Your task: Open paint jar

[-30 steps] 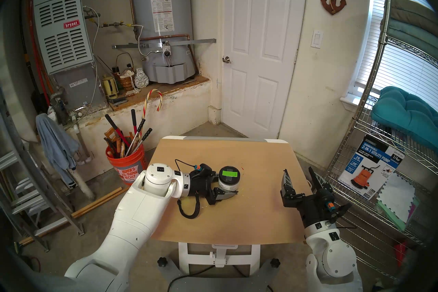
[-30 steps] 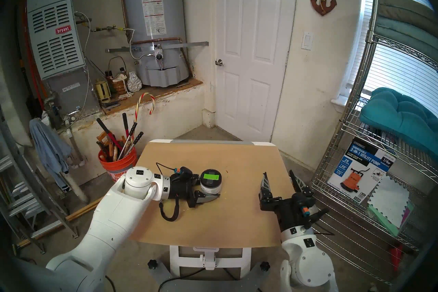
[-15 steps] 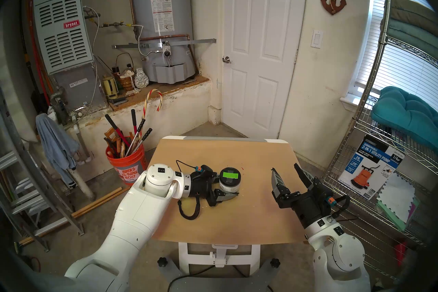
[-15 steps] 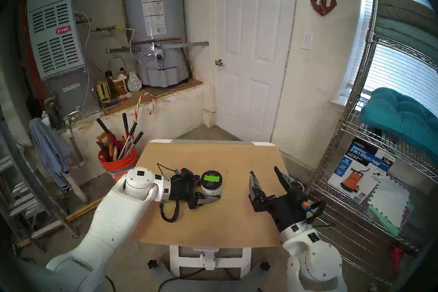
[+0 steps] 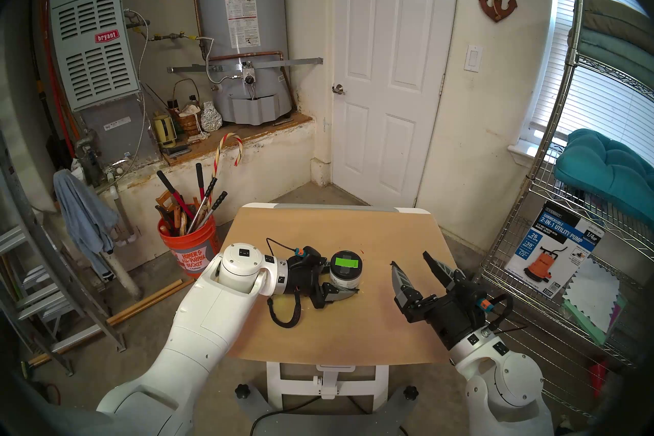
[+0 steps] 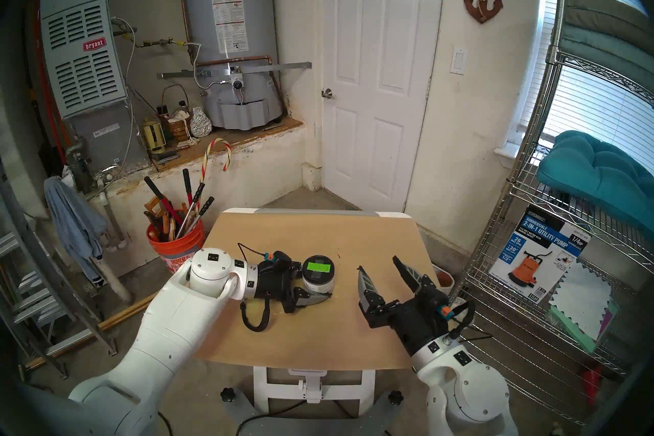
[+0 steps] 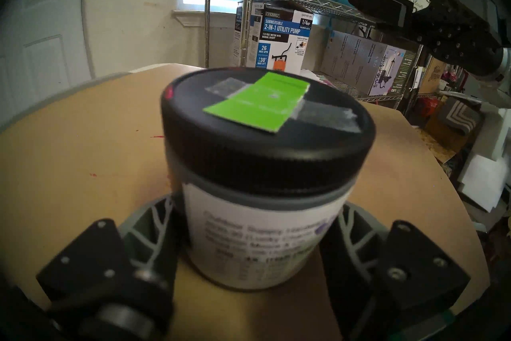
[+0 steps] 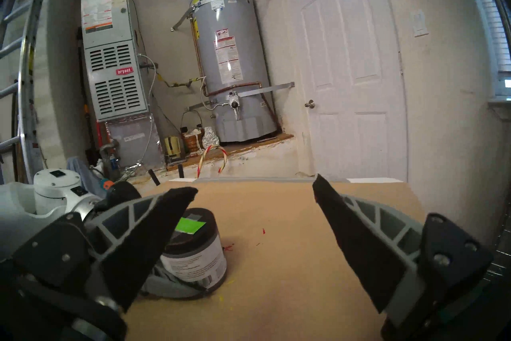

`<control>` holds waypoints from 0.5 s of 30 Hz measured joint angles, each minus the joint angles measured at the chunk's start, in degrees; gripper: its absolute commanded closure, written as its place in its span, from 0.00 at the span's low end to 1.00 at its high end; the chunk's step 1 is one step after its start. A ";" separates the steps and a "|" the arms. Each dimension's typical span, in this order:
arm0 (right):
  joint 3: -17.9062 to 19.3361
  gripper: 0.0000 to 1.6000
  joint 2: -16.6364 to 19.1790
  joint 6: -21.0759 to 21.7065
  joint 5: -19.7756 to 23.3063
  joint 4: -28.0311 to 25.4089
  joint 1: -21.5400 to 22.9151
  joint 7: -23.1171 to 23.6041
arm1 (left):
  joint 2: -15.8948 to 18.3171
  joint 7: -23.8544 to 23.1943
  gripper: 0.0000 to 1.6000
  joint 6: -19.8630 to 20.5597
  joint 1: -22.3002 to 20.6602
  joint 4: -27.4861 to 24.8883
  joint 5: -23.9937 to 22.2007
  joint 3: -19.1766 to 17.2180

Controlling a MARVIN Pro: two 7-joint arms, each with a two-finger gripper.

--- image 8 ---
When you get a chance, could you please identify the grey water heater tank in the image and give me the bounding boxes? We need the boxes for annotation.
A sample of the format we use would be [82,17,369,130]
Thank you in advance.
[188,0,280,143]

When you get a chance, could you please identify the grey Bryant furnace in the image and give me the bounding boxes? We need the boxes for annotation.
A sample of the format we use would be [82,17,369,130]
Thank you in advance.
[81,0,166,173]

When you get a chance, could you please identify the aluminium ladder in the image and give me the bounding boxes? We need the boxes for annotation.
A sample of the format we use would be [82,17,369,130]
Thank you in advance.
[0,0,60,185]

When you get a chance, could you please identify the crumpled aluminium foil lump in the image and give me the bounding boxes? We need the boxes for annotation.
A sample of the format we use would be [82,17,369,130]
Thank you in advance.
[202,126,220,149]

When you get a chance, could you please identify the white light switch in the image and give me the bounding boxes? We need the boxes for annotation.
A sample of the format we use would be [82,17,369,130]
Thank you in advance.
[411,9,430,38]

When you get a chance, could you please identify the yellow gas line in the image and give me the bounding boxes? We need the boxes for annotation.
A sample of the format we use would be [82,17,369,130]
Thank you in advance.
[154,73,204,88]

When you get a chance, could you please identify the white panel door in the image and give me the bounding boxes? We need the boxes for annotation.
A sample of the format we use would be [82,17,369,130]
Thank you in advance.
[279,0,408,183]

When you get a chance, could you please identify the wooden platform ledge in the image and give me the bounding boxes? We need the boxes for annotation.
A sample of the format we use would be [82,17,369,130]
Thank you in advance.
[168,134,294,171]

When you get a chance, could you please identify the white paint jar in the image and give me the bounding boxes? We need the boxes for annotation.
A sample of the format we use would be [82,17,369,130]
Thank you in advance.
[154,238,228,293]

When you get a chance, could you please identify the white window blinds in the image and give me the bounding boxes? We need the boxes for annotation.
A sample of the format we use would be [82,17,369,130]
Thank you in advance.
[451,0,511,73]

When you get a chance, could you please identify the white window sill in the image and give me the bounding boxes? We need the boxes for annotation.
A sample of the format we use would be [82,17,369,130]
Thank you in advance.
[487,98,511,121]

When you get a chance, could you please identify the wicker basket with handle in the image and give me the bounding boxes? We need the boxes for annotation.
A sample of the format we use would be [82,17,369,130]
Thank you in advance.
[180,110,205,153]

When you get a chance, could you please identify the yellow container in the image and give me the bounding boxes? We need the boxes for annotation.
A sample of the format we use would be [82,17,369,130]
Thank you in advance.
[164,136,182,163]

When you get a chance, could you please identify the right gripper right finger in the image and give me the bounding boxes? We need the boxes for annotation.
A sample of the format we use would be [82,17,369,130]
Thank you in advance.
[313,174,495,327]

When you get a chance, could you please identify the striped candy cane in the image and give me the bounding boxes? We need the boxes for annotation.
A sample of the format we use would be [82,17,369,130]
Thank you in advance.
[197,146,228,179]

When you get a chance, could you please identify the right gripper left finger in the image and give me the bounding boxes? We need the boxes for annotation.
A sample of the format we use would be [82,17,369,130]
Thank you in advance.
[11,186,199,315]

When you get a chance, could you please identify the blue cloth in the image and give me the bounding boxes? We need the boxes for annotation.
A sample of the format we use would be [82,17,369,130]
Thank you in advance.
[66,156,98,193]

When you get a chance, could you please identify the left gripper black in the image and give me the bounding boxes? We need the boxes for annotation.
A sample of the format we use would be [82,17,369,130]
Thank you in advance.
[94,180,210,301]

